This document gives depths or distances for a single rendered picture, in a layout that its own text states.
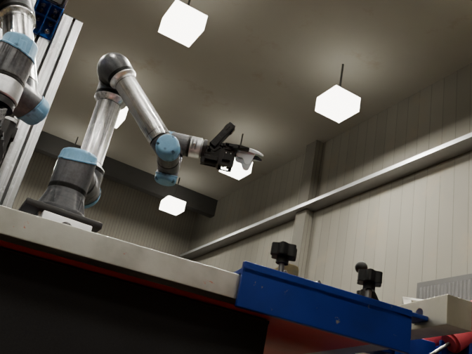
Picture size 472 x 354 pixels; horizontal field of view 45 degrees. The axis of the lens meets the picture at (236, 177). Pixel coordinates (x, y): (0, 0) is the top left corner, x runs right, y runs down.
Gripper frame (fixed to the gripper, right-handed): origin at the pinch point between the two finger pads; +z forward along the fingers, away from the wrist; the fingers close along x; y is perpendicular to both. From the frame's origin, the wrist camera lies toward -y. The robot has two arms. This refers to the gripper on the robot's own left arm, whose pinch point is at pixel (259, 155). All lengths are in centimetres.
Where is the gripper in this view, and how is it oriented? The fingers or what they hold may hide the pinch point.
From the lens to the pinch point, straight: 199.5
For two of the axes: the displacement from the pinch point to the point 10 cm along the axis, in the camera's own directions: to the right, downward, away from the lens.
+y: -2.0, 9.4, -2.9
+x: 0.7, -2.8, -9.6
